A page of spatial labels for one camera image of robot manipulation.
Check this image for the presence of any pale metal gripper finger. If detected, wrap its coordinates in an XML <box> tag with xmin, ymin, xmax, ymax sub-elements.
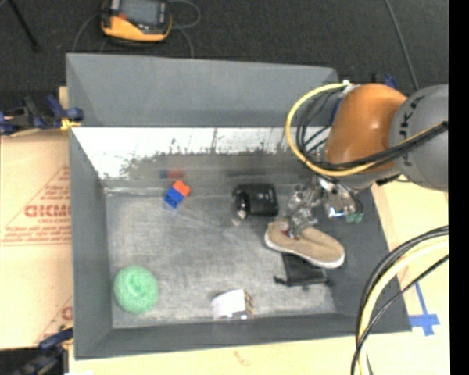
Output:
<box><xmin>288</xmin><ymin>207</ymin><xmax>320</xmax><ymax>238</ymax></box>
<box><xmin>287</xmin><ymin>187</ymin><xmax>318</xmax><ymax>213</ymax></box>

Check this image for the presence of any beige slipper with white sole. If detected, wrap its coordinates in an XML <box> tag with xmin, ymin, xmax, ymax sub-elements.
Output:
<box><xmin>263</xmin><ymin>220</ymin><xmax>346</xmax><ymax>270</ymax></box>

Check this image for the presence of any black box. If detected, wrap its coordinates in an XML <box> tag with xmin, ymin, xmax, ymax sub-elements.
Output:
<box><xmin>231</xmin><ymin>183</ymin><xmax>280</xmax><ymax>219</ymax></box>

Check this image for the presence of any black flat plastic piece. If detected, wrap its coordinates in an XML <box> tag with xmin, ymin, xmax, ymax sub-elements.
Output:
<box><xmin>273</xmin><ymin>252</ymin><xmax>334</xmax><ymax>288</ymax></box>

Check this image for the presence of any grey metal bin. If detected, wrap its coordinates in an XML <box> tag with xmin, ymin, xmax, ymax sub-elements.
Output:
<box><xmin>65</xmin><ymin>52</ymin><xmax>412</xmax><ymax>359</ymax></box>

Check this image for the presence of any white packet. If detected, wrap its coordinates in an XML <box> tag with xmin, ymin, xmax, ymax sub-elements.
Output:
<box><xmin>210</xmin><ymin>287</ymin><xmax>256</xmax><ymax>321</ymax></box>

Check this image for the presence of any blue and orange toy block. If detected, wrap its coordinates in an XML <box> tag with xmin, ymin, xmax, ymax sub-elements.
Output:
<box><xmin>163</xmin><ymin>180</ymin><xmax>192</xmax><ymax>210</ymax></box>

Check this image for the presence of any green round scrubber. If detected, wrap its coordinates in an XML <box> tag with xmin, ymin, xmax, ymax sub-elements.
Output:
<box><xmin>113</xmin><ymin>264</ymin><xmax>160</xmax><ymax>314</ymax></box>

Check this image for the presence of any brown cardboard board red print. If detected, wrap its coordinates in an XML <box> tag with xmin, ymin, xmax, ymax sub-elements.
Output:
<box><xmin>0</xmin><ymin>129</ymin><xmax>75</xmax><ymax>351</ymax></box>

